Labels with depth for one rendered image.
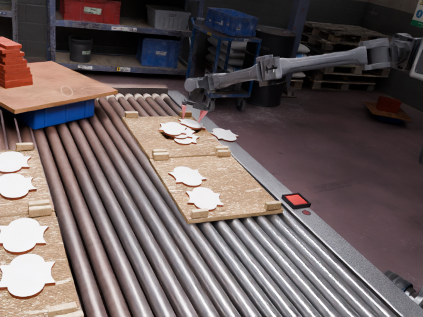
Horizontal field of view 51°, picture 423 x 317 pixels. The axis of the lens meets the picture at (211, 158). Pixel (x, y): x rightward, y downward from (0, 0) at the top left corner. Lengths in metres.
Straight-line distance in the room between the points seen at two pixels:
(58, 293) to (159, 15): 4.99
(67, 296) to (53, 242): 0.20
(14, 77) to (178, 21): 4.14
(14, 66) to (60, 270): 1.06
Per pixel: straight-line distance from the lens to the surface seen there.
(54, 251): 1.22
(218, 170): 1.68
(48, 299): 1.10
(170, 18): 5.91
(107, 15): 5.70
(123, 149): 1.79
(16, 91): 1.98
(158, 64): 6.02
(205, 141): 1.91
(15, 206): 1.40
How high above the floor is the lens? 1.69
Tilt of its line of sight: 25 degrees down
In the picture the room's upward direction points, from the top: 10 degrees clockwise
